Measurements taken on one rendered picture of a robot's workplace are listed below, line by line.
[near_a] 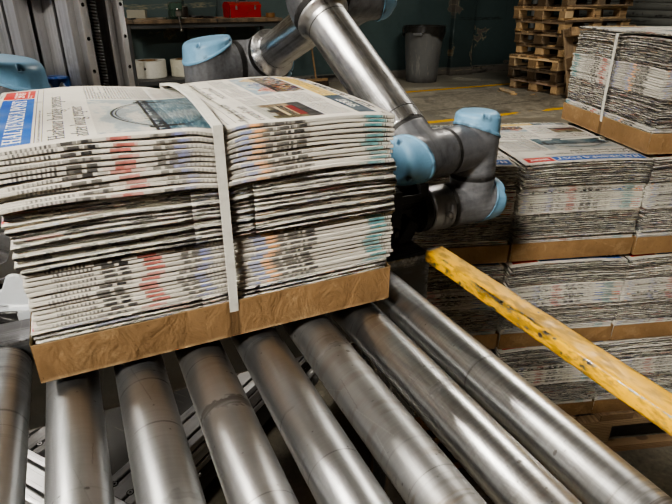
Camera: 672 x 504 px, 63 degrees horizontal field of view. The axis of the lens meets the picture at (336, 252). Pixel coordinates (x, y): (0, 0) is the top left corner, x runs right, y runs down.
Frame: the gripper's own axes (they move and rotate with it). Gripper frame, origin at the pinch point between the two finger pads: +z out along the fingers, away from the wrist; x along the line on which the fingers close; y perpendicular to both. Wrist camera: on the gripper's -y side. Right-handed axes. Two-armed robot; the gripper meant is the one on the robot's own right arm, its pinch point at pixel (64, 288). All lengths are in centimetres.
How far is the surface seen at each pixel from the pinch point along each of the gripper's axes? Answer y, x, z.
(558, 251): -17, 7, 96
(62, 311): 8.2, -21.9, 1.0
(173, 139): 23.1, -22.7, 12.6
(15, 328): 0.7, -9.3, -5.0
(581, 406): -62, 2, 110
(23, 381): -0.6, -18.2, -4.2
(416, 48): -32, 614, 452
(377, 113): 23.6, -22.4, 33.0
